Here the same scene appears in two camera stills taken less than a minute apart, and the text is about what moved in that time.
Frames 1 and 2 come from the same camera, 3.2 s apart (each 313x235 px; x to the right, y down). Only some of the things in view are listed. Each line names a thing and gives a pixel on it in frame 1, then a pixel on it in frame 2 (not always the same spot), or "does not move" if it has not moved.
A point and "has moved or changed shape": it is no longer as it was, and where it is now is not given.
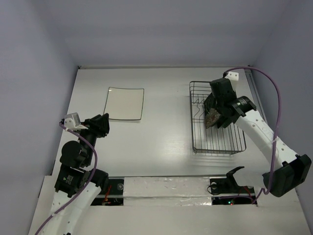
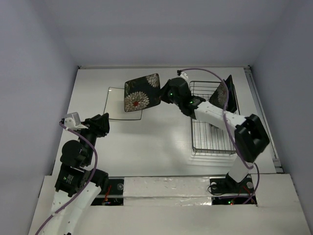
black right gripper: [218, 107] → [165, 90]
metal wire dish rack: [228, 140] does not move
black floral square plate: [212, 113] has moved or changed shape
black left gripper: [101, 127] does not move
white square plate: [124, 104] does not move
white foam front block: [167, 191] does not move
